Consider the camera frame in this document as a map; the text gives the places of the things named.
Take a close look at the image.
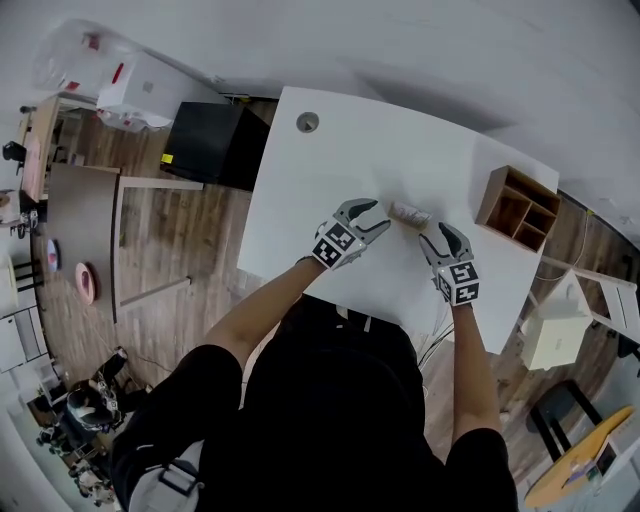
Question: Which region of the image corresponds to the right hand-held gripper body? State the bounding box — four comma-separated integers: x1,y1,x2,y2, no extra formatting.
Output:
430,249,481,307

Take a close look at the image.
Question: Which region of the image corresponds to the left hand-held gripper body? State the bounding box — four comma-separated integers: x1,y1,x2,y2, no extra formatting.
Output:
311,208,372,272

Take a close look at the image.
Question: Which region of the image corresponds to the person's right forearm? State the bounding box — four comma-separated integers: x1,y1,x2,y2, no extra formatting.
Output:
448,301,503,434

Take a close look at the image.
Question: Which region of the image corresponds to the person's left forearm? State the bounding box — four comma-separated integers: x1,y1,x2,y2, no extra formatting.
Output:
203,256,322,372

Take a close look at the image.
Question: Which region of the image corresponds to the wooden desk organizer box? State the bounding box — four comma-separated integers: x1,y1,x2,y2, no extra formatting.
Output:
474,165,563,254

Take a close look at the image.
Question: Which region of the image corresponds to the black cabinet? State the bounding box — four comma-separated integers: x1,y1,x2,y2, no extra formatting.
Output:
163,100,272,193

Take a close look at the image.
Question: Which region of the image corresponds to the black stool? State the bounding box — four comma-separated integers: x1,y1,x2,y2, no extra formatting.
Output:
528,379,605,463

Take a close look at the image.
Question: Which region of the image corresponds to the person's black shirt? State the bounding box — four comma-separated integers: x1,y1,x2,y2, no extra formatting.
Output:
110,294,520,512

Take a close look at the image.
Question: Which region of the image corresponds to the yellow round table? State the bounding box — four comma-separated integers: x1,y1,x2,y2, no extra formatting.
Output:
523,405,637,510

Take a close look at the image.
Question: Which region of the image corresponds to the white box under plastic wrap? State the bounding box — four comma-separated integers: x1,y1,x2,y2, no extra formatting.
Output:
31,18,224,132

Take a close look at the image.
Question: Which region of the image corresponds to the pink bowl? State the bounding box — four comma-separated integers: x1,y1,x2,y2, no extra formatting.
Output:
74,261,102,305

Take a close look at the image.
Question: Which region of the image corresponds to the brown table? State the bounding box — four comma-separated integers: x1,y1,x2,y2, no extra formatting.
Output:
45,164,206,325

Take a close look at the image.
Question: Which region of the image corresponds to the light wooden shelf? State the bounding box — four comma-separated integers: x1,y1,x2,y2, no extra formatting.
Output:
18,93,65,202

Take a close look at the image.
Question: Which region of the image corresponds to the white drawer cabinet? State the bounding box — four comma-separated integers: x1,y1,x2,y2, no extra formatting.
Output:
0,303,53,375

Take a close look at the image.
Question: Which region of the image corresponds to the bundle of cables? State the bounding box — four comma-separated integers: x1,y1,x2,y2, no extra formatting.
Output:
416,298,457,369

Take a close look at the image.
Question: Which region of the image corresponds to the yellow cable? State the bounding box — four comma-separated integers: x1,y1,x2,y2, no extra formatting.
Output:
535,208,595,282

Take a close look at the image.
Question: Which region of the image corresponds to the light wooden frame table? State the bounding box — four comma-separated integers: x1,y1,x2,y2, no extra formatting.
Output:
538,253,640,346

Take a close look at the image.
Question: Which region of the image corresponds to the grey bag with strap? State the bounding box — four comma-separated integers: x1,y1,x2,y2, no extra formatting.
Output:
113,439,207,512

